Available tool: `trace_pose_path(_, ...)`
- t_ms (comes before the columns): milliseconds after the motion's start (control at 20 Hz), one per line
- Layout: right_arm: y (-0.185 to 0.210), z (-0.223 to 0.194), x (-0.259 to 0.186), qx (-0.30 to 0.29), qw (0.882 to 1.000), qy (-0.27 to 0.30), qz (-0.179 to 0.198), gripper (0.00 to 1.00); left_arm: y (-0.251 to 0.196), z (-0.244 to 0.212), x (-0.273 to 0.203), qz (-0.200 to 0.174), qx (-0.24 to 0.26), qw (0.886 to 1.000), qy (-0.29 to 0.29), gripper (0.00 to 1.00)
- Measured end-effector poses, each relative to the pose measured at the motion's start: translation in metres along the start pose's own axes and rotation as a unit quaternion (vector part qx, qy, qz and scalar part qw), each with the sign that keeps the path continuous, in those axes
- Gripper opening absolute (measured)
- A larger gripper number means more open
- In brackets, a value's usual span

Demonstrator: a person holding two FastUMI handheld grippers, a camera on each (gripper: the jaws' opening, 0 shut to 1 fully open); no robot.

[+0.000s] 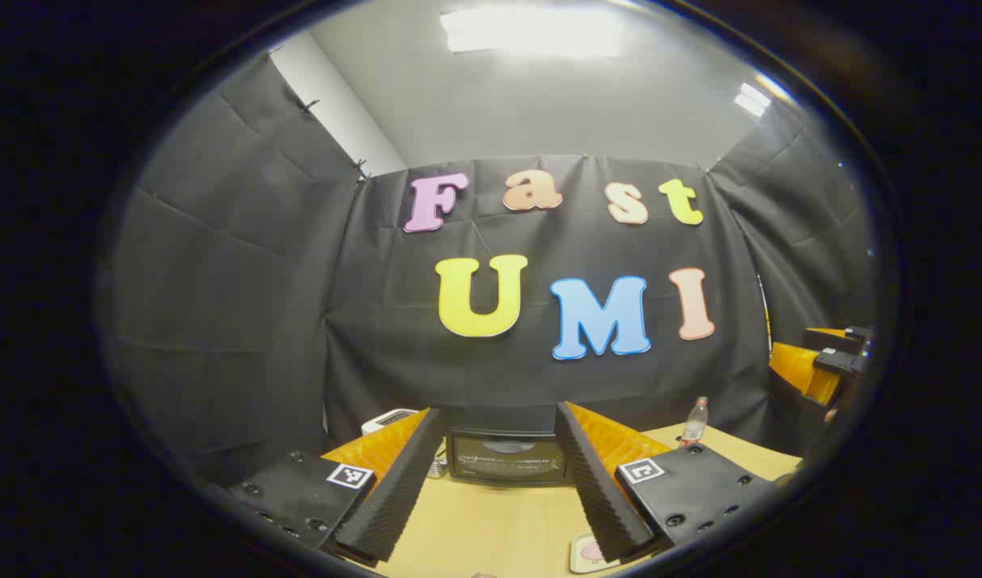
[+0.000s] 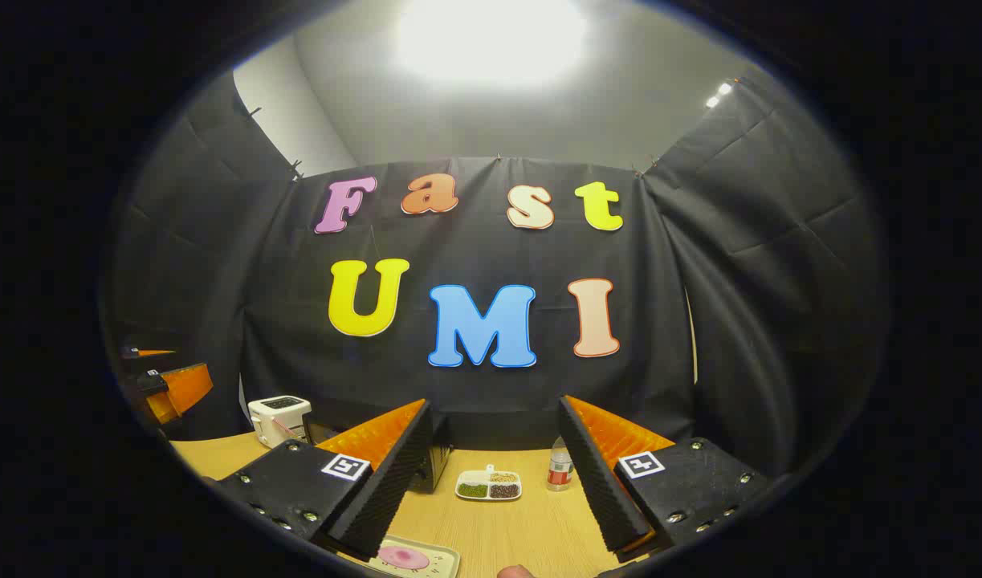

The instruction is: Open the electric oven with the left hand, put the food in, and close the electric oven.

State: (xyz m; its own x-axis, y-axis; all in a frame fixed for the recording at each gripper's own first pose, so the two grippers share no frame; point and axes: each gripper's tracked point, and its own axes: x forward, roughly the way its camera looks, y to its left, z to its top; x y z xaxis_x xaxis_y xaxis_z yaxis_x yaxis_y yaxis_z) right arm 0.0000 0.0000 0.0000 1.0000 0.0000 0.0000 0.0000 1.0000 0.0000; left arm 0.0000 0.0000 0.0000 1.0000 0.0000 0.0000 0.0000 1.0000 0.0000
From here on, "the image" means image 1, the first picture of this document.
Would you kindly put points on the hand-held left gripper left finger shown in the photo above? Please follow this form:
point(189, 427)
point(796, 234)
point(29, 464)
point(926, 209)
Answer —
point(394, 498)

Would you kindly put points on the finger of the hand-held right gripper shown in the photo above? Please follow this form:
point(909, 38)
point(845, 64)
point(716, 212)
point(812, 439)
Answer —
point(828, 335)
point(796, 369)

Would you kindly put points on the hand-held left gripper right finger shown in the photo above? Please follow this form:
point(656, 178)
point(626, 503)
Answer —
point(599, 498)

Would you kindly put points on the pink ham slice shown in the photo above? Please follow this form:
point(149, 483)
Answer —
point(591, 551)

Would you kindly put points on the cream square plate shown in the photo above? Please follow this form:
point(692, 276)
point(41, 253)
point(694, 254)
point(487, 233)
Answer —
point(577, 562)

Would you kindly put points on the black electric oven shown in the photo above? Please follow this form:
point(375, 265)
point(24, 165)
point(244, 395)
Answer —
point(507, 461)

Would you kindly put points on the white toaster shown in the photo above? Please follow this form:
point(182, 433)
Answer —
point(386, 419)

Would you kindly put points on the clear plastic water bottle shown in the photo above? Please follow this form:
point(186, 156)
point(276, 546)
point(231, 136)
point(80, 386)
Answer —
point(694, 425)

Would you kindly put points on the black backdrop cloth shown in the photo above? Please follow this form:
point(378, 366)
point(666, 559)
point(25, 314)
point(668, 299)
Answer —
point(298, 305)

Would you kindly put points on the small ceiling light panel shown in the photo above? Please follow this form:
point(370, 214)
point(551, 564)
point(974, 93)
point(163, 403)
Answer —
point(753, 99)

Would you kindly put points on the large ceiling light panel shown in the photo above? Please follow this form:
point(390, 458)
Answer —
point(531, 32)

